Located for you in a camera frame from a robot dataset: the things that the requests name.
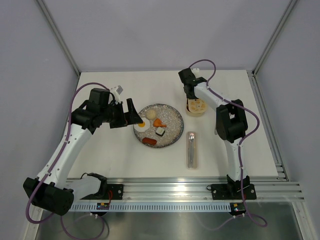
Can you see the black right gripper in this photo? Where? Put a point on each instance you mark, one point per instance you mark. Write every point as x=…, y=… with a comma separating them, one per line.
x=191, y=97

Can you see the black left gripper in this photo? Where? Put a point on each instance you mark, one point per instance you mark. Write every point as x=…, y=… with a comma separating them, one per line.
x=130, y=117

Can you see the beige patterned lunch box lid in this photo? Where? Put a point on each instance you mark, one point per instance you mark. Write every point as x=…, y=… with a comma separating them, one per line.
x=196, y=106

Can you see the beige lunch box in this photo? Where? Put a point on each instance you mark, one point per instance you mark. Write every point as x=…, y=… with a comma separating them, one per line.
x=191, y=114

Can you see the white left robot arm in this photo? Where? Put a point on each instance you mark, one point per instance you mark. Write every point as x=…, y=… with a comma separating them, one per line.
x=49, y=190

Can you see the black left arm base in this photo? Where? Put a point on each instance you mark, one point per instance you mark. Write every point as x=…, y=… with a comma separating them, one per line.
x=106, y=191

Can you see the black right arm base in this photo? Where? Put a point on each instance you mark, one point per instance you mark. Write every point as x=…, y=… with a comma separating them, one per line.
x=232, y=190

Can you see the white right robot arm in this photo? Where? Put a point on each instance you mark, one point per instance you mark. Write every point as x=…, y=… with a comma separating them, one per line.
x=230, y=125

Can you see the fried egg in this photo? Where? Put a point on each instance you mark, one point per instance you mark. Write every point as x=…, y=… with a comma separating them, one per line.
x=142, y=127

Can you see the white steamed bun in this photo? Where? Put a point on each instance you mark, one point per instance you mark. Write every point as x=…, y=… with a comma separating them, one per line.
x=151, y=114

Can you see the orange chicken drumstick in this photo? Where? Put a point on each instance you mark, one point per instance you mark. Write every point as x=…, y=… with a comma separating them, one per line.
x=158, y=123

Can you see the sushi roll white centre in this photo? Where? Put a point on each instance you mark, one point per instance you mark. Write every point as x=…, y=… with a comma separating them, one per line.
x=160, y=131

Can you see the speckled ceramic plate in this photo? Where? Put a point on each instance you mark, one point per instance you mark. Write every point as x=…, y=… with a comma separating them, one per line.
x=170, y=117

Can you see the red bacon strip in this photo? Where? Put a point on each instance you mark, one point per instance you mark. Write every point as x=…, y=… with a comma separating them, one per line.
x=149, y=141

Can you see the clear cutlery case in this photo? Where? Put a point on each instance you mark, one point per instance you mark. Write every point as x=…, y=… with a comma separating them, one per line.
x=196, y=152

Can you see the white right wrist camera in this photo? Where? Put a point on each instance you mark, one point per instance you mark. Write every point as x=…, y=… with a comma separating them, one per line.
x=195, y=70

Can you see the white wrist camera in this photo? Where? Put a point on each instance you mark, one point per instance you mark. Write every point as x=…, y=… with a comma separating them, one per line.
x=195, y=70
x=115, y=94

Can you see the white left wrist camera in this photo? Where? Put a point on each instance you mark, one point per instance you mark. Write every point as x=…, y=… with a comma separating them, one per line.
x=115, y=94

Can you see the aluminium rail frame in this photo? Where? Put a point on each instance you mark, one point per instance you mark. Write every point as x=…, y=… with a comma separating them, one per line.
x=150, y=174

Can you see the white slotted cable duct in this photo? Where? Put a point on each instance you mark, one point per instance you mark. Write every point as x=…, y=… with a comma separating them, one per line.
x=139, y=207

